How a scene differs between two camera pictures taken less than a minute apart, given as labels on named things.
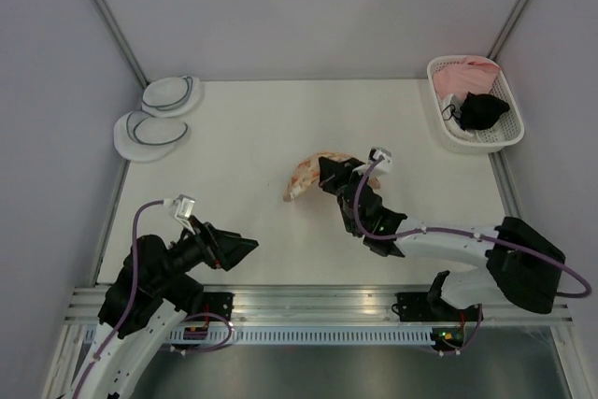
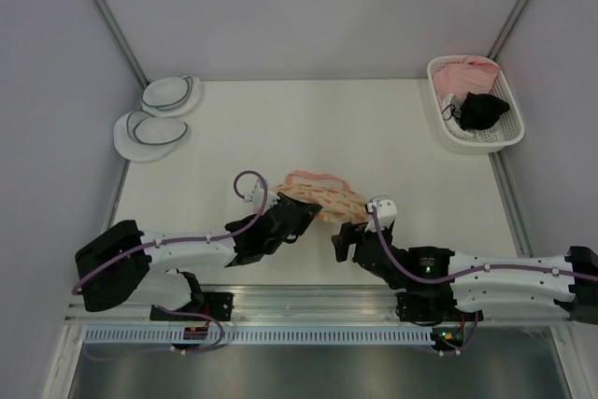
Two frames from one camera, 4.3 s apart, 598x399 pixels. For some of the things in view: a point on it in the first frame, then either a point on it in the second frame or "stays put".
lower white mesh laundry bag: [142, 137] stays put
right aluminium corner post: [519, 4] stays put
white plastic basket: [477, 109] stays put
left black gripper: [220, 248] → [309, 212]
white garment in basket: [451, 113] stays put
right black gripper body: [355, 177] → [351, 234]
